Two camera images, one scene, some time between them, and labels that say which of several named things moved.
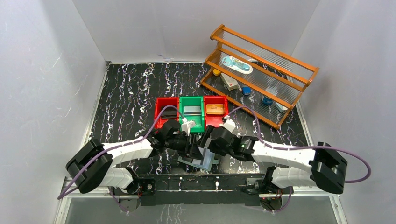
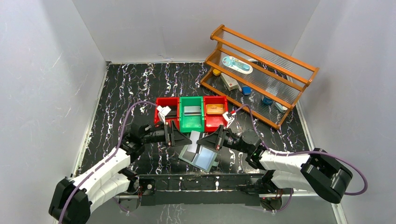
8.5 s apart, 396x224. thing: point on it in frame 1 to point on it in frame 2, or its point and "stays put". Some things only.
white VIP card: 192,110 stays put
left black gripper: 189,145 to 168,134
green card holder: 206,162 stays put
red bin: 170,114 stays put
